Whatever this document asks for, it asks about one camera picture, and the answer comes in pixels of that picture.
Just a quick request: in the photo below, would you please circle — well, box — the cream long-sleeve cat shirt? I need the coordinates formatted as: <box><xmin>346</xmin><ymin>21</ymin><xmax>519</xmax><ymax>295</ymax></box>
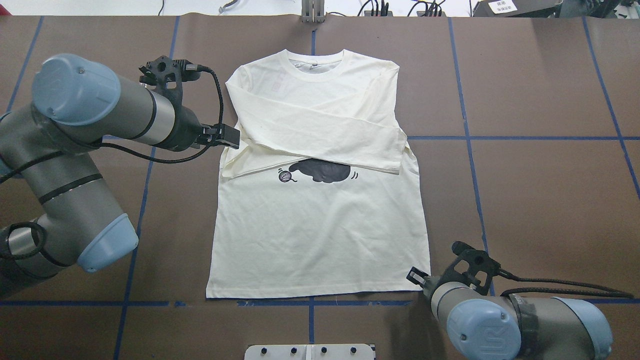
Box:
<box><xmin>205</xmin><ymin>49</ymin><xmax>430</xmax><ymax>299</ymax></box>

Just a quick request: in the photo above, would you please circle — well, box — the aluminium frame post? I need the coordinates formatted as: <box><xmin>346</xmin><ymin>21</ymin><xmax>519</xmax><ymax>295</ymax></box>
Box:
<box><xmin>301</xmin><ymin>0</ymin><xmax>326</xmax><ymax>24</ymax></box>

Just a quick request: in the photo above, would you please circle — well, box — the black labelled box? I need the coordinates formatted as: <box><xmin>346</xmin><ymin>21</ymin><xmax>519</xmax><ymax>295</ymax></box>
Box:
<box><xmin>472</xmin><ymin>0</ymin><xmax>563</xmax><ymax>18</ymax></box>

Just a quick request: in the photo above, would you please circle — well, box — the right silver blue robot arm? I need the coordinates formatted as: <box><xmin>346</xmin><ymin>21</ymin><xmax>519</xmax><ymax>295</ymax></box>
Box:
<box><xmin>407</xmin><ymin>268</ymin><xmax>613</xmax><ymax>360</ymax></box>

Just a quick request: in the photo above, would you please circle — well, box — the black braided cable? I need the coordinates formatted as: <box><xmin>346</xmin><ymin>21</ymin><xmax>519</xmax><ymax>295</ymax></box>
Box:
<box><xmin>497</xmin><ymin>270</ymin><xmax>636</xmax><ymax>300</ymax></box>
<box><xmin>90</xmin><ymin>64</ymin><xmax>226</xmax><ymax>165</ymax></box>

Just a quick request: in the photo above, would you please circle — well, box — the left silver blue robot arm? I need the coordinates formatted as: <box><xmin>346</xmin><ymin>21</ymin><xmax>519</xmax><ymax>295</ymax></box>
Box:
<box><xmin>1</xmin><ymin>54</ymin><xmax>240</xmax><ymax>299</ymax></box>

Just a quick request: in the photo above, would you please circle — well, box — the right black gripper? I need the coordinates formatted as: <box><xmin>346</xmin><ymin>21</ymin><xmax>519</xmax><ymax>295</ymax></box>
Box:
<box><xmin>406</xmin><ymin>266</ymin><xmax>441</xmax><ymax>301</ymax></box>

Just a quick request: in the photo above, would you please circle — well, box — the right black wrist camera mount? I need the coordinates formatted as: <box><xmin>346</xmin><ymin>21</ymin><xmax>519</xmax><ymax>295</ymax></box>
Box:
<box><xmin>438</xmin><ymin>241</ymin><xmax>501</xmax><ymax>296</ymax></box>

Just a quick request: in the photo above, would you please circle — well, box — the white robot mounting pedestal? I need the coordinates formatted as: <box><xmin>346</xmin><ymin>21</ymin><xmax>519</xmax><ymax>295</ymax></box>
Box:
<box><xmin>244</xmin><ymin>343</ymin><xmax>377</xmax><ymax>360</ymax></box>

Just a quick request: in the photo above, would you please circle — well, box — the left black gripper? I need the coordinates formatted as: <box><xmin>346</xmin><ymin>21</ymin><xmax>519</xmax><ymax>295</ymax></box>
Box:
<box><xmin>170</xmin><ymin>107</ymin><xmax>241</xmax><ymax>152</ymax></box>

